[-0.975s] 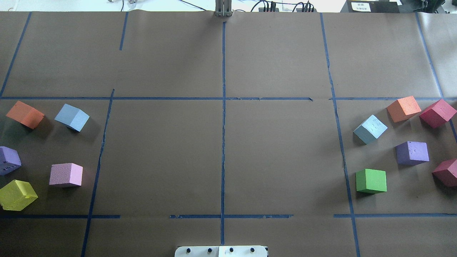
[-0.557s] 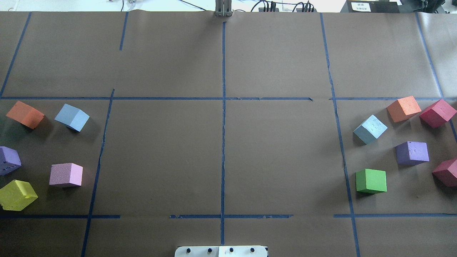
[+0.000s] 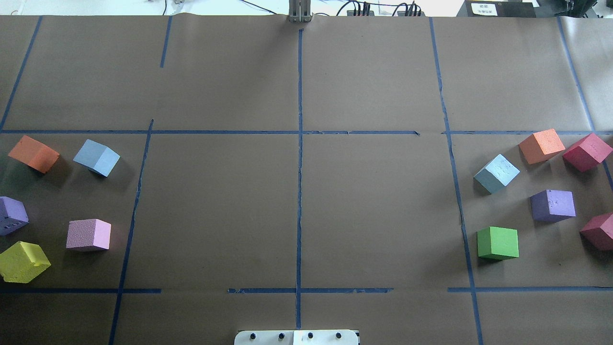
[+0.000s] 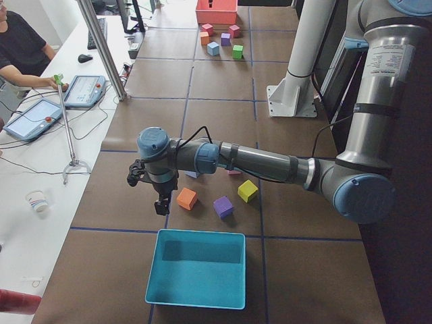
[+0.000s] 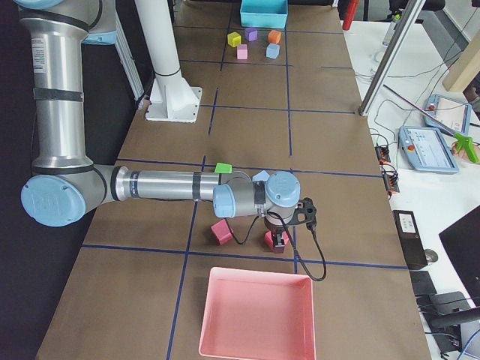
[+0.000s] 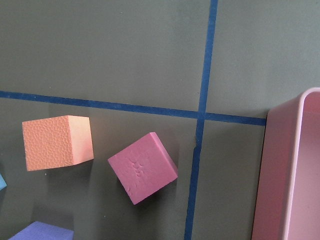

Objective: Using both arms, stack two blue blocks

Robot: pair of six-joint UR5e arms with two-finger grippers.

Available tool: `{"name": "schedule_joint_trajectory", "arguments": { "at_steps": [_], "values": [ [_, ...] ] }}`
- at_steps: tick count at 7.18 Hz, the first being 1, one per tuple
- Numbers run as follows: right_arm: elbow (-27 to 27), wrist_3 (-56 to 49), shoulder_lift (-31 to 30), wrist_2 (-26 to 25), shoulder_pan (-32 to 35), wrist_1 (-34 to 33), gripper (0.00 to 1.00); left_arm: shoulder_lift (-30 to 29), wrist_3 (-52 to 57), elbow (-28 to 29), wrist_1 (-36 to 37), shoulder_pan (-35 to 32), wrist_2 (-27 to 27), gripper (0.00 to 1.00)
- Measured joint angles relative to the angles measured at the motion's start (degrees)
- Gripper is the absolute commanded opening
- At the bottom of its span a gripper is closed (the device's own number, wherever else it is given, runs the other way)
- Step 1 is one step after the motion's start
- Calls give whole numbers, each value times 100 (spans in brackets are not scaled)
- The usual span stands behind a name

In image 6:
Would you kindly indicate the magenta foam block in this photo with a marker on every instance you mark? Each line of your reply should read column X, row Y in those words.
column 144, row 167

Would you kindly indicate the purple foam block right side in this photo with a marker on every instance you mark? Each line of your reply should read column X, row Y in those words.
column 43, row 231

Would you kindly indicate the light blue block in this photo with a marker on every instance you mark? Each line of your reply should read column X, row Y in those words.
column 3, row 183

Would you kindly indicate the pink plastic bin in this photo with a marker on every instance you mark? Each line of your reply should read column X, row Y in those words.
column 288, row 195

